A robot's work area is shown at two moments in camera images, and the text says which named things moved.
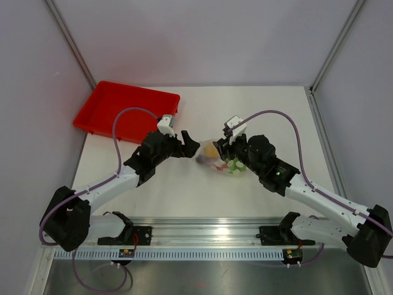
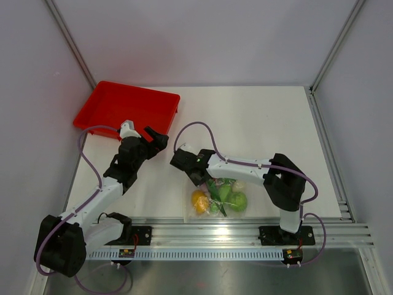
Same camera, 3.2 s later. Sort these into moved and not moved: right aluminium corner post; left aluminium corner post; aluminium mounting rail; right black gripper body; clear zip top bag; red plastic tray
Moved: clear zip top bag; right black gripper body
Not moved: aluminium mounting rail; right aluminium corner post; left aluminium corner post; red plastic tray
